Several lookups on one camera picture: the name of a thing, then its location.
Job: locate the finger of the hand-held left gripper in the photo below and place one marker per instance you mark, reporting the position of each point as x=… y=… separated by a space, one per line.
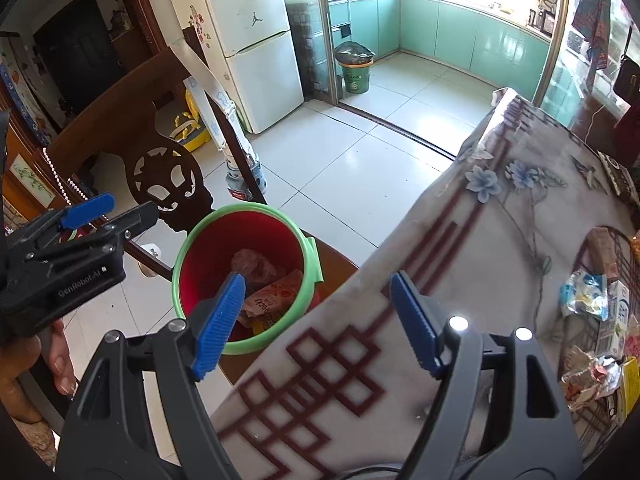
x=135 y=220
x=87 y=212

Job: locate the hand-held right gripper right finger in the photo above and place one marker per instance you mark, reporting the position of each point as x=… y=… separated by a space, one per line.
x=412 y=325

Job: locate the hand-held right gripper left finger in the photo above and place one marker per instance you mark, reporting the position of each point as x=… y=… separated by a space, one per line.
x=220 y=325

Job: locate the salmon printed packet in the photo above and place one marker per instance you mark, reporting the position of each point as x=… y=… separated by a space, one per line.
x=275 y=297

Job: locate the red bucket with green rim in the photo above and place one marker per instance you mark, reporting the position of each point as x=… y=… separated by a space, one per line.
x=210 y=260

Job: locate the blue and white wrapper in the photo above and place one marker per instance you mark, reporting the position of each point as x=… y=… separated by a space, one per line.
x=582 y=295

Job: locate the foil wrapper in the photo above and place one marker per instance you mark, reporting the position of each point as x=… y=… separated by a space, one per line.
x=590 y=375

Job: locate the small brown carton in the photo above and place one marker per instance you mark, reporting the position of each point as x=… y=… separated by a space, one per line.
x=602 y=250

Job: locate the white and green milk carton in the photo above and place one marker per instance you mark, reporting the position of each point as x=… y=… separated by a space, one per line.
x=619 y=320

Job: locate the yellow cardboard box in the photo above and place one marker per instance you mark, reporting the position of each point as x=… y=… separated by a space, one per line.
x=630 y=387

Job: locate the black shoulder bag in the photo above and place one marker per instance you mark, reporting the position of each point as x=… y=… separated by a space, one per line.
x=629 y=75

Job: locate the green trash bin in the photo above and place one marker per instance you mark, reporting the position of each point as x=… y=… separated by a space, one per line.
x=355 y=72

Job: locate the person's left hand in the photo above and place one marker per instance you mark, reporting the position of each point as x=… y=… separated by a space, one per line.
x=30 y=375

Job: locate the carved wooden chair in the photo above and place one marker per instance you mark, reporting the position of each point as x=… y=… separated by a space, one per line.
x=100 y=125

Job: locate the yellow toy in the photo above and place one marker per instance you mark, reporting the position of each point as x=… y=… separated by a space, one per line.
x=189 y=125

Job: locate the clear plastic bottle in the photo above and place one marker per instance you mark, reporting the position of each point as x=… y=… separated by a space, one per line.
x=245 y=180

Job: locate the white paper strip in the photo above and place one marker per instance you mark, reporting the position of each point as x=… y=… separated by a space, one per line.
x=200 y=75

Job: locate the dark wooden cabinet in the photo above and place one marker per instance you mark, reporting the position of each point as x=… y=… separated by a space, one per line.
x=125 y=10

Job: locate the white refrigerator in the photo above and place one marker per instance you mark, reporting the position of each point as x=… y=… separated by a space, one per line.
x=250 y=35

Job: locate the dark snack packet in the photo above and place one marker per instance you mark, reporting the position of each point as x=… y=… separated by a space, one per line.
x=617 y=175

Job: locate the dark red garment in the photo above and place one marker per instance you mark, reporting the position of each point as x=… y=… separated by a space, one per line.
x=629 y=135

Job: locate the teal kitchen base cabinets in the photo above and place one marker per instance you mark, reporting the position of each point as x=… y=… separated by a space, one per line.
x=450 y=35

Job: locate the blue and red hanging towel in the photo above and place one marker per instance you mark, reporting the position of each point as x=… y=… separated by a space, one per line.
x=592 y=25

